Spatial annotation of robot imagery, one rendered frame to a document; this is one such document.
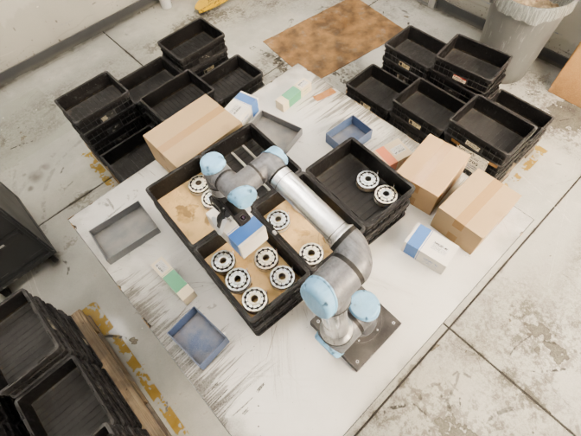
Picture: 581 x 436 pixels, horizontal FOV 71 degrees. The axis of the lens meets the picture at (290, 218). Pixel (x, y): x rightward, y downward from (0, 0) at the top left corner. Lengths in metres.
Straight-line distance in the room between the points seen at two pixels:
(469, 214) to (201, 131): 1.30
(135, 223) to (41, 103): 2.28
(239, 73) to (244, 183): 2.07
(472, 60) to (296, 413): 2.49
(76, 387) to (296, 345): 1.11
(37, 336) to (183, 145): 1.16
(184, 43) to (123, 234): 1.74
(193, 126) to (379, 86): 1.58
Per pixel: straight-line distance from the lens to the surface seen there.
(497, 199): 1.98
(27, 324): 2.41
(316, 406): 1.69
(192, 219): 1.88
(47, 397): 2.38
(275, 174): 1.19
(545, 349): 2.76
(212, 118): 2.14
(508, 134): 2.79
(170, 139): 2.11
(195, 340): 1.80
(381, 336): 1.72
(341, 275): 1.08
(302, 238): 1.75
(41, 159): 3.74
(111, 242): 2.12
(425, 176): 1.96
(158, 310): 1.89
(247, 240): 1.42
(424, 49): 3.40
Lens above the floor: 2.38
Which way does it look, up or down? 59 degrees down
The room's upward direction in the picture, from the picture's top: 6 degrees counter-clockwise
